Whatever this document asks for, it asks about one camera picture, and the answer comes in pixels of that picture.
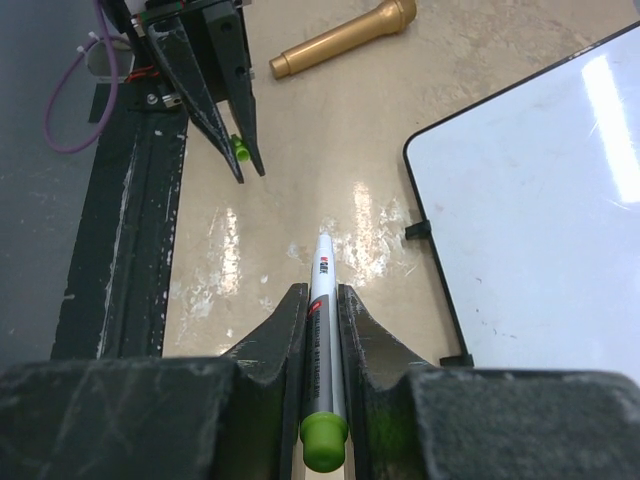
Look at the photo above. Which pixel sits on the green marker cap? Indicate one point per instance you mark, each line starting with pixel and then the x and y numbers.
pixel 241 152

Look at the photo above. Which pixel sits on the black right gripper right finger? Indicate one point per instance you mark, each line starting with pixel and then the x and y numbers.
pixel 409 419

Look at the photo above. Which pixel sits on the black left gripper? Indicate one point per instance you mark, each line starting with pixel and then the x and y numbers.
pixel 200 51

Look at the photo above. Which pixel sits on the white whiteboard black frame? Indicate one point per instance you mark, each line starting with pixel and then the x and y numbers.
pixel 530 201

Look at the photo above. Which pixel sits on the gold toy microphone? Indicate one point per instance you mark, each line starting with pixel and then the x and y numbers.
pixel 388 18

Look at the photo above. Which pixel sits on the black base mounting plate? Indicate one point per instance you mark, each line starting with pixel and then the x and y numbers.
pixel 117 293

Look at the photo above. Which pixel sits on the white green whiteboard marker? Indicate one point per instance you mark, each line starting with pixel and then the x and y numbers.
pixel 323 426

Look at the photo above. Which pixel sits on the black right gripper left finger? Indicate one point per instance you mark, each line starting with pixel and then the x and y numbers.
pixel 234 416

